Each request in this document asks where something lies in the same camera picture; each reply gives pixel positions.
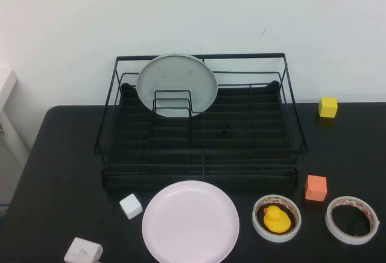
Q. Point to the pink round plate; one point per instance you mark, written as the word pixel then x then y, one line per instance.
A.
pixel 190 222

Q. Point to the grey round plate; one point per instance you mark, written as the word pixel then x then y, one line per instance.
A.
pixel 178 76

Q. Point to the black plastic drip tray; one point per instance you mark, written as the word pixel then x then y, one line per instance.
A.
pixel 241 119

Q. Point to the white cube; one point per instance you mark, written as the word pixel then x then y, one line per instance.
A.
pixel 130 206

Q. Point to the white tape roll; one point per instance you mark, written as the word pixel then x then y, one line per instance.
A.
pixel 256 225
pixel 330 225

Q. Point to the yellow rubber duck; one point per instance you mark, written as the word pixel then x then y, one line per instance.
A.
pixel 276 220

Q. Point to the yellow cube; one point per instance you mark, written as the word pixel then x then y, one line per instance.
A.
pixel 328 107

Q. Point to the orange cube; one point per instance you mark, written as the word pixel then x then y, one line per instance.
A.
pixel 316 188

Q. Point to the white power adapter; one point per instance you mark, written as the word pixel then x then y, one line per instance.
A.
pixel 81 251

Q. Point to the white cabinet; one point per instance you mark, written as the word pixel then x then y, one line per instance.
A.
pixel 9 118

